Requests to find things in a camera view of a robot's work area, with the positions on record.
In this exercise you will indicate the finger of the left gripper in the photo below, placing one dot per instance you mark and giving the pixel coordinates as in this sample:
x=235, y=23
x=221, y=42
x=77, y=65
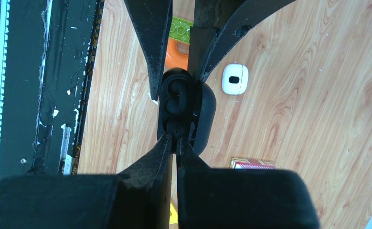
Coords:
x=151, y=20
x=219, y=25

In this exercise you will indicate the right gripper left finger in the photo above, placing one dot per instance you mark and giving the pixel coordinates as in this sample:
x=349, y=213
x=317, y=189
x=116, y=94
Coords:
x=136, y=198

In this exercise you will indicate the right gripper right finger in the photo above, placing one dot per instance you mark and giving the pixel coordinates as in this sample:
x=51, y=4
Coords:
x=221, y=198

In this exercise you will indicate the white earbud charging case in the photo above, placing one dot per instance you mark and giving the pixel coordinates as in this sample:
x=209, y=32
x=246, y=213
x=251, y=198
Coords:
x=235, y=79

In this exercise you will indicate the black earbud case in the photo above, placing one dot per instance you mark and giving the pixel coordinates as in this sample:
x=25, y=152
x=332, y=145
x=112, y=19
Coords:
x=198, y=116

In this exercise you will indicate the green toy brick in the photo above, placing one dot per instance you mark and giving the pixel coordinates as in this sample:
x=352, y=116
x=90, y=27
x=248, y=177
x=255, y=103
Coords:
x=180, y=30

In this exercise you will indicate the yellow triangle block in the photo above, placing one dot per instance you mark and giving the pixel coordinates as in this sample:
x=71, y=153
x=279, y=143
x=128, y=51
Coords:
x=173, y=215

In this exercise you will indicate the playing card box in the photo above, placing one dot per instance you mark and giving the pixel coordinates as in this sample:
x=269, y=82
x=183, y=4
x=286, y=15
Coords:
x=250, y=163

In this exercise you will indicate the white plastic scrap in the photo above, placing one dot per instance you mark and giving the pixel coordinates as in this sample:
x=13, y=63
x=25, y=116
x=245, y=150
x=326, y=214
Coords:
x=154, y=101

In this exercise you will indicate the orange half ring block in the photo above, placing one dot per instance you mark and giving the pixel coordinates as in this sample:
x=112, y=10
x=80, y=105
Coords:
x=177, y=54

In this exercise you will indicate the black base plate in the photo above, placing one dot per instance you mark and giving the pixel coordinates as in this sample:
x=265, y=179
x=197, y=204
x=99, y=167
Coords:
x=50, y=57

